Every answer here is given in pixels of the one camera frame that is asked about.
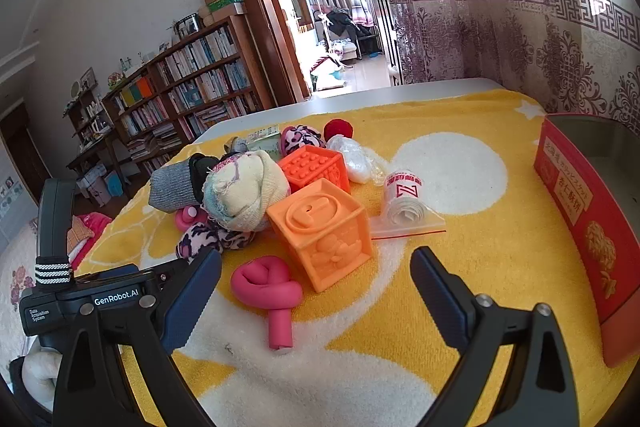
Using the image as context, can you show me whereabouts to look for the cream sock ball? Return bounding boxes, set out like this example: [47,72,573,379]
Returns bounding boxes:
[202,151,291,233]

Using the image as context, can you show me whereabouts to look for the clear zip bag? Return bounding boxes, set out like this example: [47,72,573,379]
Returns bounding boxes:
[369,211,447,240]

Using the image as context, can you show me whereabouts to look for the red pompom ball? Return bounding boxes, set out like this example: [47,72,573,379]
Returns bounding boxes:
[323,119,354,144]

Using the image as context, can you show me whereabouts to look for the person's left hand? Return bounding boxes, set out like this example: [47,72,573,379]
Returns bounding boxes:
[22,351,57,410]

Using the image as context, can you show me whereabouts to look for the dark clothes on chair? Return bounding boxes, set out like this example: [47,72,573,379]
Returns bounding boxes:
[325,7,377,58]

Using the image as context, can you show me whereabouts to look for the pink leopard sock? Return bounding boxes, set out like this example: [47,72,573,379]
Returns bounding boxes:
[175,222,257,264]
[280,125,327,158]

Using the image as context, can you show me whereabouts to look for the floral bedsheet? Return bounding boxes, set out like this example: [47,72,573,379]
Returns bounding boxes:
[0,222,46,358]

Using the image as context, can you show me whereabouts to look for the patterned lace curtain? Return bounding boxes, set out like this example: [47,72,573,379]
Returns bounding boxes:
[370,0,640,130]

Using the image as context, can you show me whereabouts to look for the red cardboard box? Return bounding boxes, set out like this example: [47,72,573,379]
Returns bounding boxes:
[532,114,640,368]

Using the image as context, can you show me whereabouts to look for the orange studded toy cube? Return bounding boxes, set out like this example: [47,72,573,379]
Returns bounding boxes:
[277,145,349,196]

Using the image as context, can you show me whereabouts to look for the orange embossed toy cube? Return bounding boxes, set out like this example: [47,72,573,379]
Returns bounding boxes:
[266,181,373,293]

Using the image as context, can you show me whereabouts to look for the white plastic bag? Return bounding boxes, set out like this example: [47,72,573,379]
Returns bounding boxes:
[327,135,387,186]

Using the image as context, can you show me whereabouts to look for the small dark wooden shelf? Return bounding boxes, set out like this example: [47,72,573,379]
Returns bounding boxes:
[62,79,133,208]

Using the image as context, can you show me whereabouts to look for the wooden bookshelf with books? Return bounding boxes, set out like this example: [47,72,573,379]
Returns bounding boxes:
[102,14,263,172]

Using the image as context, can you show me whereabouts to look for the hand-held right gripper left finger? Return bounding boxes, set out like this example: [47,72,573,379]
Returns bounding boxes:
[52,249,222,427]

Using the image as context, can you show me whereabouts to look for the black sock ball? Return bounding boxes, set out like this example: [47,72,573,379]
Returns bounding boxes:
[189,153,223,190]

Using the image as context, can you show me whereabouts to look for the yellow white printed towel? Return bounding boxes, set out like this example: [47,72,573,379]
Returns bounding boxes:
[70,88,626,427]

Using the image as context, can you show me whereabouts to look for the pink knotted foam curler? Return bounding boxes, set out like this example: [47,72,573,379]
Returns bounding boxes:
[231,256,303,351]

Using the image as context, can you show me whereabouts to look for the small pink toy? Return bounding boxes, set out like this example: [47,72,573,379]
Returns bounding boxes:
[173,206,207,234]

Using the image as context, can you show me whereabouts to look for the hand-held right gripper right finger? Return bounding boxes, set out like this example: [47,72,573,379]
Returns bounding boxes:
[410,247,581,427]

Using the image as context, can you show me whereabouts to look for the grey striped-cuff sock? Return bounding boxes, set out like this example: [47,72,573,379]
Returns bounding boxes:
[150,158,206,212]

